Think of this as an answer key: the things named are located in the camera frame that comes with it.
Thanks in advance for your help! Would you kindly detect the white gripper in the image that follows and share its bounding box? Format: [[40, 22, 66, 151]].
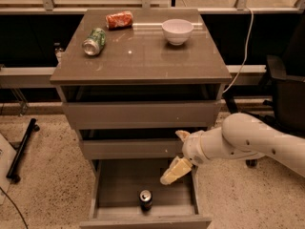
[[160, 130, 209, 185]]

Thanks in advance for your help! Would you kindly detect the dark pepsi can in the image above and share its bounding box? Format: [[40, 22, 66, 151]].
[[139, 190, 153, 211]]

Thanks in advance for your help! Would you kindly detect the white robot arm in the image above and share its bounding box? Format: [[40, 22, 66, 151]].
[[160, 113, 305, 185]]

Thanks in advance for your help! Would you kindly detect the grey top drawer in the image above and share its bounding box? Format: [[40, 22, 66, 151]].
[[62, 101, 221, 130]]

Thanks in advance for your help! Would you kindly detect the grey open bottom drawer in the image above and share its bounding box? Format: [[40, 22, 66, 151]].
[[80, 158, 212, 229]]

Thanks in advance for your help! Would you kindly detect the grey drawer cabinet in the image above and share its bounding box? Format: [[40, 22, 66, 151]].
[[49, 8, 233, 229]]

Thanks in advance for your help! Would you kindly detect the grey middle drawer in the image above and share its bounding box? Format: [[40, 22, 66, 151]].
[[79, 138, 183, 159]]

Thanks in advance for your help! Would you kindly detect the green soda can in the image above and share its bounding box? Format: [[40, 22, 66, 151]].
[[82, 28, 106, 56]]

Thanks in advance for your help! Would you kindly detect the orange soda can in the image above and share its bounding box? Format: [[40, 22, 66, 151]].
[[105, 10, 133, 30]]

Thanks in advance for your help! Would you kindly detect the black office chair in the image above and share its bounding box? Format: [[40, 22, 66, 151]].
[[235, 12, 305, 168]]

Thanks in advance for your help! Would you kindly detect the white bowl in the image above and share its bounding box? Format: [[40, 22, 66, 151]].
[[162, 19, 193, 46]]

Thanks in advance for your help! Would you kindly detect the black wheeled stand leg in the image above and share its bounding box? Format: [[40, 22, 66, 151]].
[[6, 118, 40, 183]]

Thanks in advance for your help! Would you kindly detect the white board on floor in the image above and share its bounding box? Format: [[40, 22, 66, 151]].
[[0, 134, 16, 205]]

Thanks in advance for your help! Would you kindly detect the white cable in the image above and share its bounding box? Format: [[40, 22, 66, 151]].
[[222, 7, 254, 94]]

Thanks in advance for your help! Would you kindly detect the black floor cable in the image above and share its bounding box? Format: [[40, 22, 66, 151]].
[[0, 186, 30, 229]]

